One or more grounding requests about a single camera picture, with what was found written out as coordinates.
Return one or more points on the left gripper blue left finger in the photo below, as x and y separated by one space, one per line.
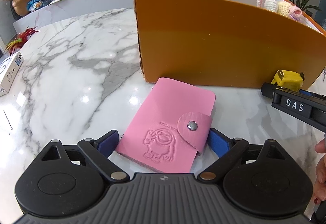
96 153

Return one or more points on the large orange cardboard box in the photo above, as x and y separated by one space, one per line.
228 43

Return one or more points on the yellow tape measure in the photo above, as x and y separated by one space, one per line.
288 80

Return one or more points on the red feather decoration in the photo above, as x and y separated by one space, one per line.
20 40

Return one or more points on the pink leather card wallet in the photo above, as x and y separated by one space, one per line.
170 128

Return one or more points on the person right hand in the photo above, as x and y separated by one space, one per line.
319 190

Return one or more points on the white marble tv cabinet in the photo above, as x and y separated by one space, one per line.
65 9

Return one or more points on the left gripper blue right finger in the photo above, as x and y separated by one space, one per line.
229 152

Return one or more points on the cream crochet sheep doll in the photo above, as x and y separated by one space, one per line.
283 8

